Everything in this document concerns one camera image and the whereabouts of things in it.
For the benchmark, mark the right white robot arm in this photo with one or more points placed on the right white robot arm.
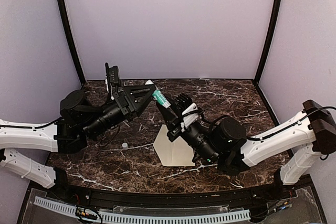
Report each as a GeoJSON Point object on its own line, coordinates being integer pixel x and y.
{"type": "Point", "coordinates": [226, 143]}

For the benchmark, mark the white glue stick cap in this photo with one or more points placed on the white glue stick cap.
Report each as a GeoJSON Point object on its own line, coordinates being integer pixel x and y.
{"type": "Point", "coordinates": [125, 146]}

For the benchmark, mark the green white glue stick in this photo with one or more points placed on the green white glue stick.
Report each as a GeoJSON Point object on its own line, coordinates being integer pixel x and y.
{"type": "Point", "coordinates": [157, 95]}

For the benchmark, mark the right black frame post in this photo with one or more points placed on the right black frame post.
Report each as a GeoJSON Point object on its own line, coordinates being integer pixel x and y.
{"type": "Point", "coordinates": [268, 41]}

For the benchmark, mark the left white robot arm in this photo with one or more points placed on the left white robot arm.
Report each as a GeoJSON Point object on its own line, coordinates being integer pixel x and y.
{"type": "Point", "coordinates": [79, 121]}

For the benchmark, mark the left black frame post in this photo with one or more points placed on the left black frame post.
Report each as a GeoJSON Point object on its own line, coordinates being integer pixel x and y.
{"type": "Point", "coordinates": [70, 41]}

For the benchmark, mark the black frame post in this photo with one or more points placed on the black frame post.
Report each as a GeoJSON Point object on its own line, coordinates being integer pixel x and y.
{"type": "Point", "coordinates": [268, 41]}
{"type": "Point", "coordinates": [70, 41]}

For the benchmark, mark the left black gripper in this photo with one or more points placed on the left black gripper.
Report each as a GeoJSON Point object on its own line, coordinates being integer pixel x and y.
{"type": "Point", "coordinates": [135, 109]}

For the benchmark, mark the white slotted cable duct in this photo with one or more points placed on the white slotted cable duct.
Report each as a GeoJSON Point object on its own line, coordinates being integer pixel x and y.
{"type": "Point", "coordinates": [122, 214]}

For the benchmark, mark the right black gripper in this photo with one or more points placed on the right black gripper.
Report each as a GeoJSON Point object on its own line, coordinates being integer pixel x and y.
{"type": "Point", "coordinates": [174, 125]}

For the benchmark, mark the cream envelope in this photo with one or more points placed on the cream envelope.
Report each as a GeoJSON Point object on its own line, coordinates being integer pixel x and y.
{"type": "Point", "coordinates": [172, 154]}

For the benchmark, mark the black front rail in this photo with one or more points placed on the black front rail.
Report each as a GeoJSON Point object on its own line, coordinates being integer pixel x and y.
{"type": "Point", "coordinates": [97, 198]}

